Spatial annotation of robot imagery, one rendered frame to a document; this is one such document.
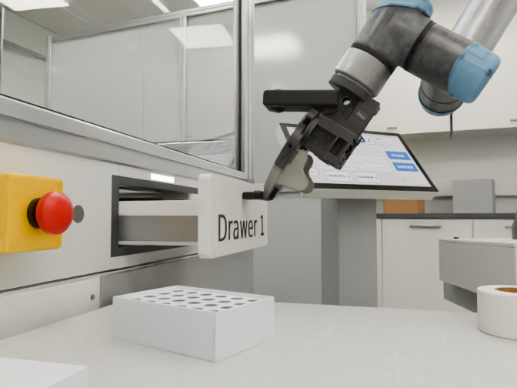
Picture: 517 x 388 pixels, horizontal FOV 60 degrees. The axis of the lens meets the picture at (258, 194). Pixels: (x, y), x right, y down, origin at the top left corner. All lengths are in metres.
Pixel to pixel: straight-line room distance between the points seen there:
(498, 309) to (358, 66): 0.37
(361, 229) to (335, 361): 1.24
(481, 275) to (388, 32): 0.37
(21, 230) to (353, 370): 0.31
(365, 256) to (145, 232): 1.09
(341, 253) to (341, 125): 0.92
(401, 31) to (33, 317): 0.58
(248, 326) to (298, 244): 1.90
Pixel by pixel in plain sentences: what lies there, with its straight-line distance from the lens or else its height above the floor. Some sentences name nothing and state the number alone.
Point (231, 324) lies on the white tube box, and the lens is 0.38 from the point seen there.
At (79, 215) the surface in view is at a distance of 0.59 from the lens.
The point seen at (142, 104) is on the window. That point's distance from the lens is 0.77.
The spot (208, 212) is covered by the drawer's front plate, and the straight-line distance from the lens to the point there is 0.58.
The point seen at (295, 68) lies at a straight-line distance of 2.41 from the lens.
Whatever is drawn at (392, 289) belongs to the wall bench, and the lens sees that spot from 3.51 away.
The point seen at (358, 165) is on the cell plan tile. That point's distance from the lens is 1.55.
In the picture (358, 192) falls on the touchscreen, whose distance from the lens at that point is 1.47.
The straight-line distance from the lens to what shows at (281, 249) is 2.31.
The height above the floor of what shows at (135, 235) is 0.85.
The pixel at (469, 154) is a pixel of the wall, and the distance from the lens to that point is 4.22.
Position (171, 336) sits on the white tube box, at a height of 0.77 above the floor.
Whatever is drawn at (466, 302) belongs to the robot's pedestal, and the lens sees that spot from 0.83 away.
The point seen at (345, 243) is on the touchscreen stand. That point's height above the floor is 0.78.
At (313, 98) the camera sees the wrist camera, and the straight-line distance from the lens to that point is 0.68.
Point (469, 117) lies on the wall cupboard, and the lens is 3.90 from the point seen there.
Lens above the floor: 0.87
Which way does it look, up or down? 3 degrees up
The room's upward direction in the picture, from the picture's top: straight up
